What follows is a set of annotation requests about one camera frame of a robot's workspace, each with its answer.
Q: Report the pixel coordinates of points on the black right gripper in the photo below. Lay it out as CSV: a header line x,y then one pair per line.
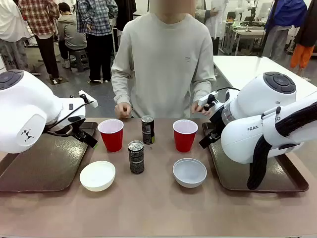
x,y
217,119

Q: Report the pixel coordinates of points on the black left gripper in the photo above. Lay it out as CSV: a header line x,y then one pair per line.
x,y
78,130

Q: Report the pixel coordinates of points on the red plastic cup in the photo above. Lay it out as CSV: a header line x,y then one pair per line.
x,y
184,138
111,138

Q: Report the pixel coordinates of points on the cream white bowl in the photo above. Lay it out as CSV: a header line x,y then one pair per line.
x,y
97,176

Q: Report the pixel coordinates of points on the black can with green base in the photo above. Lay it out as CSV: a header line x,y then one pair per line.
x,y
147,130

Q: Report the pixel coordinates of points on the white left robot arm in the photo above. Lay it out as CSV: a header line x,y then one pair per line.
x,y
24,104

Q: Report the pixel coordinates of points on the person's left forearm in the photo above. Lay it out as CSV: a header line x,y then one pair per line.
x,y
204,86

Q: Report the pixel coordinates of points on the person's right forearm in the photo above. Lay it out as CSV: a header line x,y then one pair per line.
x,y
121,86

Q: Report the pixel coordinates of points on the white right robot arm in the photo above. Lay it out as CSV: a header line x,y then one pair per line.
x,y
260,99

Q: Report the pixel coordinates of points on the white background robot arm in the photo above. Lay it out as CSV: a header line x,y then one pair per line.
x,y
240,10

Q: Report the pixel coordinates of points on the person's left hand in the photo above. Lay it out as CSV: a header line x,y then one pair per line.
x,y
198,109

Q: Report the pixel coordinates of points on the person's right hand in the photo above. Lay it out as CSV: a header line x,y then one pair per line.
x,y
123,110

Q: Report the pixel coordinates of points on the grey white bowl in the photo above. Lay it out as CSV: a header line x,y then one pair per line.
x,y
189,173

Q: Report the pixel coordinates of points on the dark brown serving tray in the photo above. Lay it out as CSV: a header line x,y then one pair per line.
x,y
232,173
49,163

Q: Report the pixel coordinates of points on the black drink can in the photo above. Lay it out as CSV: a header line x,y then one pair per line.
x,y
136,158

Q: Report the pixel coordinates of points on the white side table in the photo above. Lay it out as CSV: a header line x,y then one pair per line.
x,y
247,72

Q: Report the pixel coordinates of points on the grey plastic stool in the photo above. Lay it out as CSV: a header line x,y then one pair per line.
x,y
78,60

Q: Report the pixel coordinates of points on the person in beige sweatshirt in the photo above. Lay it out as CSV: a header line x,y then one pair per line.
x,y
161,62

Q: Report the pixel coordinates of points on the seated person in grey hoodie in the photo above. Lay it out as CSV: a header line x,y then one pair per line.
x,y
71,32

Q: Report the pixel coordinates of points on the person in blue plaid shirt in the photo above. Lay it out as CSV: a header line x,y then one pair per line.
x,y
99,29

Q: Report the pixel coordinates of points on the white lab workbench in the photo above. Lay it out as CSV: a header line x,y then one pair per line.
x,y
245,34

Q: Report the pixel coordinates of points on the person in white coat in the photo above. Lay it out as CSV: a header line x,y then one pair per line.
x,y
213,22

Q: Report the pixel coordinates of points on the person in red plaid shirt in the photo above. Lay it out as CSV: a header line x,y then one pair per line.
x,y
42,22

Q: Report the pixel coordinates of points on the person in dark clothes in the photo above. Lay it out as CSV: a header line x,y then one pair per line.
x,y
125,12

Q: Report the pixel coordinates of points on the person in white shirt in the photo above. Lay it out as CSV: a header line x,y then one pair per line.
x,y
11,29

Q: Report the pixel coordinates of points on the person in orange trousers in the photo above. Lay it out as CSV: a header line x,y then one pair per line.
x,y
304,44

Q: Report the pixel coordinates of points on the person in blue jacket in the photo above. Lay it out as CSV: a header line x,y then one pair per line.
x,y
282,24

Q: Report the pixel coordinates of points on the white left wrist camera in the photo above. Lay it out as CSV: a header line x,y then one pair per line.
x,y
90,101

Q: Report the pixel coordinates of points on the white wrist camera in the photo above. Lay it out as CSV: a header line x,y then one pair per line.
x,y
208,98
90,101

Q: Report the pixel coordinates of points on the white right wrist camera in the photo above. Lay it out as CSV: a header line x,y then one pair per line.
x,y
208,98

